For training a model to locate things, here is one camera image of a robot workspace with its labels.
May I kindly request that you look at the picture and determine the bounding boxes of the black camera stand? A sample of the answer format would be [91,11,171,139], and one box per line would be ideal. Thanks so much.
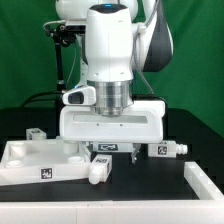
[43,20,85,111]

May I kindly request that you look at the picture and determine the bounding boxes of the white L-shaped fence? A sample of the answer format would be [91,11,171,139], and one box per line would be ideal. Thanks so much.
[0,162,224,224]

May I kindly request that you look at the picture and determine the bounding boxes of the white square table top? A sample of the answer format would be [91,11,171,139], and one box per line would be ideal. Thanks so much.
[0,139,90,186]

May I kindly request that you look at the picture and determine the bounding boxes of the black cables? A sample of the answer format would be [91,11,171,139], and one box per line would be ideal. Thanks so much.
[20,89,68,108]

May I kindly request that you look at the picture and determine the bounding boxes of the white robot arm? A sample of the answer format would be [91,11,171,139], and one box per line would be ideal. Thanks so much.
[56,0,173,155]

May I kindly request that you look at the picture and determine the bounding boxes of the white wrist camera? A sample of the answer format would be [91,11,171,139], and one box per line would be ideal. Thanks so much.
[62,86,96,106]

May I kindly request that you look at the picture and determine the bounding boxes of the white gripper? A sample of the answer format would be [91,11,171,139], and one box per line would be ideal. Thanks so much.
[59,100,165,164]

